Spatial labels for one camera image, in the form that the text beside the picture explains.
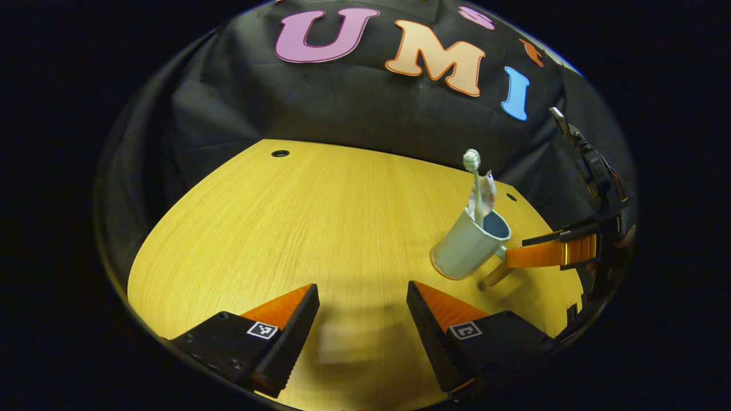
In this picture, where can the wooden desktop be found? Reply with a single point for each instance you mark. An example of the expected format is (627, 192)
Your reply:
(285, 228)

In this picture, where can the pale green toothbrush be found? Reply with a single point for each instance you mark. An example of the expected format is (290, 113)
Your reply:
(472, 160)

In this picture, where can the black backdrop cloth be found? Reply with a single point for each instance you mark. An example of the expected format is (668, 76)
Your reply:
(342, 97)

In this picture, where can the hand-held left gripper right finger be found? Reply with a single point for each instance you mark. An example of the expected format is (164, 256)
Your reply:
(434, 342)

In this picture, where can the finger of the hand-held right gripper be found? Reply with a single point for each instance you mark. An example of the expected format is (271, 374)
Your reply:
(542, 254)

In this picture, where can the white toothpaste tube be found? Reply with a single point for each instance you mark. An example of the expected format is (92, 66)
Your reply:
(489, 194)

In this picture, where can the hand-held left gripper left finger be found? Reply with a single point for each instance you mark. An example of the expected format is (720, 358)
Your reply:
(294, 342)

